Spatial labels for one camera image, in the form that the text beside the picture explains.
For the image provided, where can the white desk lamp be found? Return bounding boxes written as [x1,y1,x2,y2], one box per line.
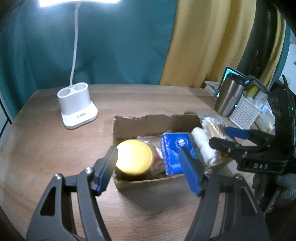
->
[38,0,121,130]

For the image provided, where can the pink snack plastic bag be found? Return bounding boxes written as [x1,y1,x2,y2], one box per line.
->
[137,136,165,177]

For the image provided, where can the yellow curtain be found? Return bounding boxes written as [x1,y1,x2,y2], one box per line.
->
[160,1,289,88]

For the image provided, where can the smartphone with lit screen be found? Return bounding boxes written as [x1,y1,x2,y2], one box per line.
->
[216,66,250,99]

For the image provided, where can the yellow green sponge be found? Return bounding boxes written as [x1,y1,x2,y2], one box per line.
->
[246,85,260,99]

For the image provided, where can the cotton swabs plastic bag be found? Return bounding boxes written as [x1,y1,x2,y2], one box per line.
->
[199,115,234,141]

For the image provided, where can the stainless steel tumbler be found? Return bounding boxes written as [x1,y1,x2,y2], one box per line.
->
[215,73,245,116]

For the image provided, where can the teal curtain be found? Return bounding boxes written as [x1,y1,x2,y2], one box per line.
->
[1,1,177,117]

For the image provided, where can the yellow lid jar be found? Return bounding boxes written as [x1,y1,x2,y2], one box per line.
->
[114,139,154,181]

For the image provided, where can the blue tissue pack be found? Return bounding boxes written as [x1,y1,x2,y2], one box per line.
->
[161,133,197,176]

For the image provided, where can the white perforated plastic basket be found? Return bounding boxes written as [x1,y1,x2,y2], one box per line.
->
[229,95,260,130]

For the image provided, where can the brown cardboard box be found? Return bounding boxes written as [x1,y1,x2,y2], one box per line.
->
[112,112,233,191]

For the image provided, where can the white socks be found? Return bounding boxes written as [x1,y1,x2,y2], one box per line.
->
[191,127,222,167]

